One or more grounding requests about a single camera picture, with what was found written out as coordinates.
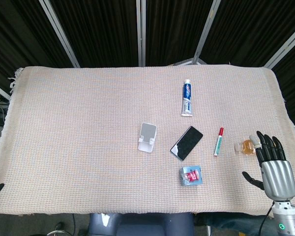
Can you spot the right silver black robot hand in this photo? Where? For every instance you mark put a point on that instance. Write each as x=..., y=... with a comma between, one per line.
x=277, y=177

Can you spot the small orange liquid bottle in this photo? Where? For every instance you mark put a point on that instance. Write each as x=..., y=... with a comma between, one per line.
x=247, y=146

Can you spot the blue box with red packet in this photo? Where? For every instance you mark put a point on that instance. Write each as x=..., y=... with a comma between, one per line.
x=191, y=176

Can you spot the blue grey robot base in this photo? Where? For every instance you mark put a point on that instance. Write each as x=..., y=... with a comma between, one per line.
x=140, y=225

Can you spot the black smartphone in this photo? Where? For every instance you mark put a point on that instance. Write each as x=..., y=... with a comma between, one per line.
x=186, y=143

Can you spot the white phone stand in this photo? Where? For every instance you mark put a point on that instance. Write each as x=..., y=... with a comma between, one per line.
x=147, y=137

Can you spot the red and white pen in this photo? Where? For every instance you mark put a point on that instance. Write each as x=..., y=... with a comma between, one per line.
x=218, y=142

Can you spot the blue white toothpaste tube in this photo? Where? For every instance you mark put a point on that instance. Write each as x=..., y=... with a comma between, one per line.
x=187, y=100

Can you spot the beige woven tablecloth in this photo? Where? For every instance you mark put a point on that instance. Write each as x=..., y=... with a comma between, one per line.
x=88, y=147

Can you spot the black pleated curtain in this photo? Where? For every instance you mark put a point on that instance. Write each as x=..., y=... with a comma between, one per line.
x=100, y=29

